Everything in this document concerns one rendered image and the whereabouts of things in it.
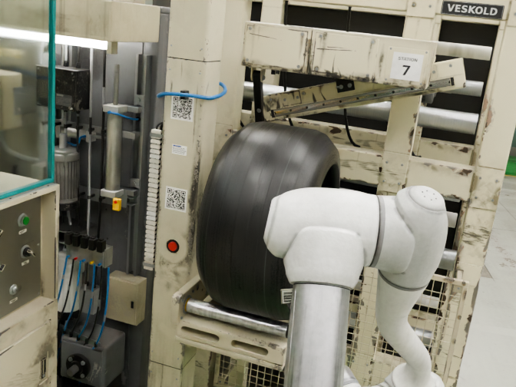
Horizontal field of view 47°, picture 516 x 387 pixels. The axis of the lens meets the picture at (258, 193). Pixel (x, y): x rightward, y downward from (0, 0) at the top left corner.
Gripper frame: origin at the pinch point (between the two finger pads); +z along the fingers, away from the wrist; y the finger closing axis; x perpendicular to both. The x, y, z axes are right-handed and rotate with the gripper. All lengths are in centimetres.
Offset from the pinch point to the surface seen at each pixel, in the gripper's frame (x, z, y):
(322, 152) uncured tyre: 23.1, 29.6, -25.9
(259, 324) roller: -7.8, 11.4, 16.4
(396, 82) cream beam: 56, 43, -31
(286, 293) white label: -0.8, 4.7, -3.3
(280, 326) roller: -2.3, 7.6, 16.0
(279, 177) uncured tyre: 6.7, 23.1, -28.4
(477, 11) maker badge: 97, 59, -37
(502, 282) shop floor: 229, 115, 257
